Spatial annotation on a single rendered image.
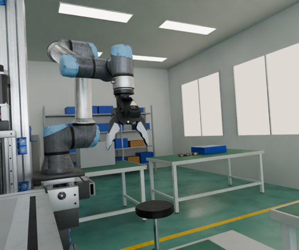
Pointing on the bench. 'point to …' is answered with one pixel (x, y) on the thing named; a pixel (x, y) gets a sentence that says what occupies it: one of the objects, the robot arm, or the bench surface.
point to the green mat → (202, 246)
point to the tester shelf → (20, 222)
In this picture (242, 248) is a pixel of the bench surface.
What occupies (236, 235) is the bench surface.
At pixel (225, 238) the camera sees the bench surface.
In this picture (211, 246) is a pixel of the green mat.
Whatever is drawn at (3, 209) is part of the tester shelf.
